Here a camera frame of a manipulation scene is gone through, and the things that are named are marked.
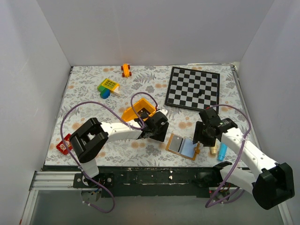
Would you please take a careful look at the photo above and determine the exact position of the dark credit card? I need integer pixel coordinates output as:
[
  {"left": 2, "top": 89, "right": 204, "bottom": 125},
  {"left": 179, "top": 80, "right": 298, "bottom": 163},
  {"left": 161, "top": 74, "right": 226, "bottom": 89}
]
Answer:
[
  {"left": 169, "top": 135, "right": 183, "bottom": 152},
  {"left": 138, "top": 107, "right": 155, "bottom": 118}
]

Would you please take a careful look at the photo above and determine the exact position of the tan leather card holder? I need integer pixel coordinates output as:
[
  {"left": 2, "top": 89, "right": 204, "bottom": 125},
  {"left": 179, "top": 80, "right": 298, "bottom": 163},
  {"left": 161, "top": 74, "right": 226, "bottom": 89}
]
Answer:
[{"left": 165, "top": 133, "right": 200, "bottom": 161}]

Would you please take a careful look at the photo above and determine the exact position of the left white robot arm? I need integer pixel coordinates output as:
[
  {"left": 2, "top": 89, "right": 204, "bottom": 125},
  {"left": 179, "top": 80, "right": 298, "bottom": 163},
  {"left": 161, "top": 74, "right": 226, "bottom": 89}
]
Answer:
[{"left": 69, "top": 109, "right": 169, "bottom": 188}]

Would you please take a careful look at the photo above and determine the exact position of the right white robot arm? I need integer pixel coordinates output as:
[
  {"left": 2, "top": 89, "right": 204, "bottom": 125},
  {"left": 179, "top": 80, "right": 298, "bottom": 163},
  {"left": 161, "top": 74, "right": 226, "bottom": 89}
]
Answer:
[{"left": 193, "top": 108, "right": 295, "bottom": 210}]

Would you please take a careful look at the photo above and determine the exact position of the beige toy microphone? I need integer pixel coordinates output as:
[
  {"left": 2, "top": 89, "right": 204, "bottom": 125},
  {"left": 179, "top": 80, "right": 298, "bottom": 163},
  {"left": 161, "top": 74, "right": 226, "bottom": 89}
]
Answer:
[{"left": 210, "top": 145, "right": 218, "bottom": 155}]

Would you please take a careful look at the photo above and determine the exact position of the blue toy microphone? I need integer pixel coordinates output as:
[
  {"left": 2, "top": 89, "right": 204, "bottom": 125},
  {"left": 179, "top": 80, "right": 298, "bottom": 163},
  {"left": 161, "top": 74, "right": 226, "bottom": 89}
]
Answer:
[{"left": 217, "top": 143, "right": 227, "bottom": 162}]

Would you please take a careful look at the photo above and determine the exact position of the yellow plastic bin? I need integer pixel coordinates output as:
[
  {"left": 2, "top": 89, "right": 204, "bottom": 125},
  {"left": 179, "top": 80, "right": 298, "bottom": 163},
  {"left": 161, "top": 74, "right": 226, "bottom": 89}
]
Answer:
[{"left": 121, "top": 98, "right": 157, "bottom": 122}]

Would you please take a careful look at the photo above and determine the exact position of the black white chessboard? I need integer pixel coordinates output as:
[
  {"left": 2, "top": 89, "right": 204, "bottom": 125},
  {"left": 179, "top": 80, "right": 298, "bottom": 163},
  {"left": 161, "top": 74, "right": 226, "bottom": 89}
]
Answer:
[{"left": 165, "top": 67, "right": 220, "bottom": 112}]

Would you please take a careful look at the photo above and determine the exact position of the yellow green toy block house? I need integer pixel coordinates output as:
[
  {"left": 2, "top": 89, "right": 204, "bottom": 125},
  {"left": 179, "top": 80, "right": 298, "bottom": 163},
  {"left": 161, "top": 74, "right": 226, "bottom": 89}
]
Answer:
[{"left": 97, "top": 78, "right": 120, "bottom": 99}]

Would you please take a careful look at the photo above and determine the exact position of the floral table mat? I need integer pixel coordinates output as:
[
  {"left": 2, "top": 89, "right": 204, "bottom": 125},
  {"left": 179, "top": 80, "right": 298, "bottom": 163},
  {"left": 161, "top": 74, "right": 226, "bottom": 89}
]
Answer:
[{"left": 45, "top": 65, "right": 258, "bottom": 168}]

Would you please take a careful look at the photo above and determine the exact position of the orange toy car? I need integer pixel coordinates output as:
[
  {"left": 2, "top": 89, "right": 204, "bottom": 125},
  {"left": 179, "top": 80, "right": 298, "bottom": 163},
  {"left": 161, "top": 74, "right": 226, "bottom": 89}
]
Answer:
[{"left": 121, "top": 64, "right": 132, "bottom": 77}]

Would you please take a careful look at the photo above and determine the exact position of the red toy block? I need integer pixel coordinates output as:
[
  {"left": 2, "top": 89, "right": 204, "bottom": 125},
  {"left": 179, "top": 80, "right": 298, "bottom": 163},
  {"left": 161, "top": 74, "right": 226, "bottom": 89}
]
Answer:
[{"left": 56, "top": 134, "right": 73, "bottom": 155}]

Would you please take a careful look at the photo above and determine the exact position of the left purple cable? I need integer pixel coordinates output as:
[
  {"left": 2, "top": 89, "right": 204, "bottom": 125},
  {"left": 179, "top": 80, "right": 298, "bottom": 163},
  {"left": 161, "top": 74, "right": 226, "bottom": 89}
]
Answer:
[{"left": 60, "top": 92, "right": 160, "bottom": 213}]

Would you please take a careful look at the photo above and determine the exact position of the purple cable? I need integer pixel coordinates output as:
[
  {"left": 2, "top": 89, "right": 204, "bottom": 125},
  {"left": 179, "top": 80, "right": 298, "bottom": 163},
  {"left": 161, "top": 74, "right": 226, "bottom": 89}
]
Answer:
[
  {"left": 60, "top": 92, "right": 160, "bottom": 213},
  {"left": 205, "top": 104, "right": 252, "bottom": 208}
]

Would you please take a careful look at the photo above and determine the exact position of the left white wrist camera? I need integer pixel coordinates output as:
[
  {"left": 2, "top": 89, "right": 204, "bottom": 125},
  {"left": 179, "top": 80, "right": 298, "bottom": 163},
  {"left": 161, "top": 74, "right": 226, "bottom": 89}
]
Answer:
[{"left": 158, "top": 109, "right": 168, "bottom": 116}]

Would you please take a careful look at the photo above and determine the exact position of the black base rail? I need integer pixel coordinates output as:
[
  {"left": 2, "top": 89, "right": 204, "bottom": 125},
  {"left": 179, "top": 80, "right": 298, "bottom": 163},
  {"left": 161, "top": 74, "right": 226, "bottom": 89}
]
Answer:
[{"left": 70, "top": 165, "right": 240, "bottom": 199}]

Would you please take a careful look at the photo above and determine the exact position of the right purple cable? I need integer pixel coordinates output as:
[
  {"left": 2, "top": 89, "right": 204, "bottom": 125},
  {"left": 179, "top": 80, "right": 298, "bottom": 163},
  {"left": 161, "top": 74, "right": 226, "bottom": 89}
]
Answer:
[{"left": 205, "top": 104, "right": 252, "bottom": 208}]

